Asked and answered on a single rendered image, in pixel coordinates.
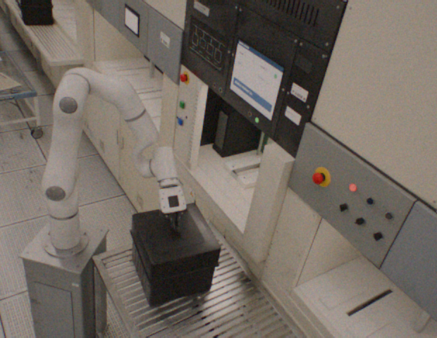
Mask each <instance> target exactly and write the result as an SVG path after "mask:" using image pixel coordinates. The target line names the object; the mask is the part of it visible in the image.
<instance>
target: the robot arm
mask: <svg viewBox="0 0 437 338"><path fill-rule="evenodd" d="M88 95H95V96H98V97H99V98H101V99H103V100H104V101H105V102H108V103H110V104H113V105H115V107H116V108H117V109H118V111H119V113H120V114H121V115H122V117H123V119H124V121H125V122H126V124H127V125H128V127H129V129H130V131H131V132H132V133H133V134H134V136H135V138H136V143H135V145H134V148H133V152H132V153H131V156H132V160H133V164H134V166H135V168H136V170H137V171H138V173H139V174H140V175H141V176H142V177H143V178H151V177H156V181H157V186H158V187H161V189H160V190H158V202H159V208H160V215H159V216H160V217H162V218H166V219H167V220H168V221H169V223H170V228H171V229H172V231H174V230H176V224H175V221H174V220H173V219H172V215H171V213H174V212H176V222H177V224H178V227H179V228H181V222H180V219H181V217H182V215H183V214H184V213H186V212H188V210H187V209H186V205H185V200H184V196H183V192H182V189H181V187H180V186H178V185H177V184H179V182H178V174H177V170H176V162H175V158H174V154H173V149H172V147H171V146H163V147H158V148H155V149H153V150H152V156H153V157H152V159H147V158H146V157H145V156H144V154H143V150H145V149H146V148H148V147H149V146H151V145H153V144H154V143H156V142H157V141H158V139H159V132H158V131H157V129H156V127H155V125H154V122H153V121H152V119H151V117H150V115H149V114H148V112H147V109H146V108H145V107H144V105H143V103H142V101H141V100H140V97H139V95H138V94H137V92H136V90H135V88H133V86H132V84H131V83H130V82H129V81H128V80H127V79H125V78H124V77H119V76H113V75H106V74H101V73H97V72H95V71H93V70H90V69H87V68H74V69H71V70H69V71H67V72H65V73H64V75H63V77H62V78H61V82H60V84H59V86H58V89H57V90H56V95H55V98H54V108H53V109H52V111H53V112H54V131H53V137H52V143H51V146H50V150H49V157H48V160H47V165H46V169H45V172H44V177H43V179H42V192H43V194H44V195H45V197H46V198H48V201H47V205H48V212H49V225H50V230H49V232H48V233H47V235H46V236H45V237H44V238H43V247H44V250H46V252H47V253H48V254H49V255H51V256H54V257H58V258H67V257H71V256H75V255H76V254H78V253H80V252H81V251H83V250H84V249H85V247H86V246H87V245H88V242H89V236H88V233H87V231H86V230H84V229H82V228H81V227H80V217H79V205H78V197H79V187H80V165H79V163H78V151H79V146H80V138H81V134H82V124H83V113H84V109H85V106H86V103H87V97H88ZM181 210H183V211H182V212H181ZM164 214H166V215H164Z"/></svg>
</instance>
